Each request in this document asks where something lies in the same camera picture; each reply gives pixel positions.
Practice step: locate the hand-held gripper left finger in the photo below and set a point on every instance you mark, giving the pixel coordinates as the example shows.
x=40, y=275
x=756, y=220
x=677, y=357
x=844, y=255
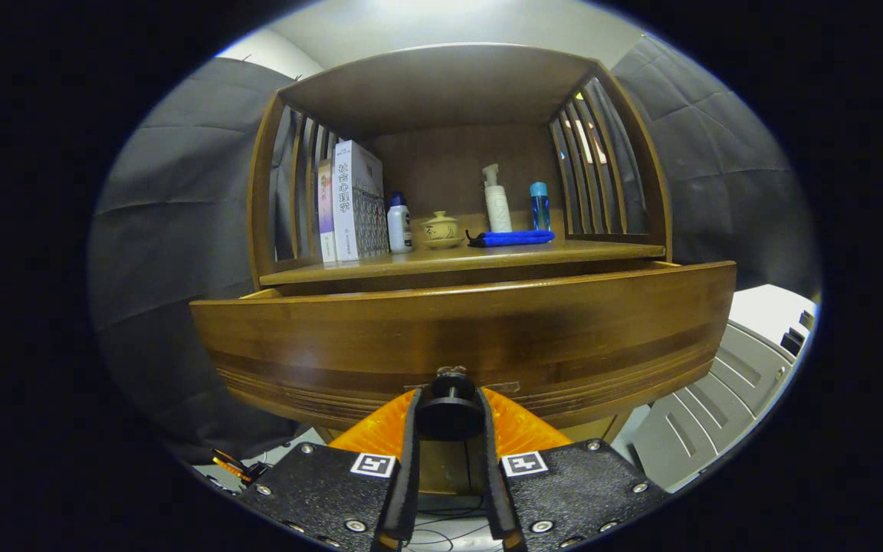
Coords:
x=409, y=475

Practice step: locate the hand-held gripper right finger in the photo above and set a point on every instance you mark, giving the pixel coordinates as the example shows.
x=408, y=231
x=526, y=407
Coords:
x=491, y=475

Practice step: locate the black drawer knob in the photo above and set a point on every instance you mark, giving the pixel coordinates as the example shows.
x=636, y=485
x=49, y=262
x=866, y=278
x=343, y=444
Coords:
x=449, y=414

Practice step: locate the brown wooden drawer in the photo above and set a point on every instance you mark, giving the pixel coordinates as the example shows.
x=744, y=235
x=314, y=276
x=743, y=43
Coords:
x=411, y=330

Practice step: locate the brown wooden countertop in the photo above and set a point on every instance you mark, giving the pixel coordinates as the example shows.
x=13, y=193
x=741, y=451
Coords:
x=487, y=253

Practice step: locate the white plastic drawer unit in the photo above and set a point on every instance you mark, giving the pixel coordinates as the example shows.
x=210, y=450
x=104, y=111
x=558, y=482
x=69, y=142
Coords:
x=717, y=399

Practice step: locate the brown wooden cabinet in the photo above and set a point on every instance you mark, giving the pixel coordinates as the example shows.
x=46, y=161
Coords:
x=441, y=84

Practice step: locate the blue folded cloth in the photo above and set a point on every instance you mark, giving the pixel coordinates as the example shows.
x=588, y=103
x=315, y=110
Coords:
x=510, y=238

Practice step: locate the white bottle with blue cap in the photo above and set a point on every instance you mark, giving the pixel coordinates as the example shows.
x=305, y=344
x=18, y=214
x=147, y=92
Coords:
x=399, y=230

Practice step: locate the yellow lidded teacup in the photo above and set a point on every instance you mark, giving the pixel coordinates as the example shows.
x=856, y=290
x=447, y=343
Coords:
x=441, y=230

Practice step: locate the white pump bottle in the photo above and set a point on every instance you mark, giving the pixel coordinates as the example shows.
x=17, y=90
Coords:
x=498, y=211

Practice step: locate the clear blue bottle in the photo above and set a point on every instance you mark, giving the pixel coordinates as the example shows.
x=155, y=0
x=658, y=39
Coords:
x=539, y=211

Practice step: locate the thin purple book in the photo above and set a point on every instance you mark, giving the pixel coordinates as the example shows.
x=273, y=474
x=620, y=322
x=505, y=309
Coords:
x=326, y=215

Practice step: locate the thick white book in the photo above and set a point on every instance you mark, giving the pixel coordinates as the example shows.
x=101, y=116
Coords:
x=349, y=199

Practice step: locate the black plastic block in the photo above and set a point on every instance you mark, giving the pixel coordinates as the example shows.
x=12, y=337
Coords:
x=792, y=341
x=807, y=320

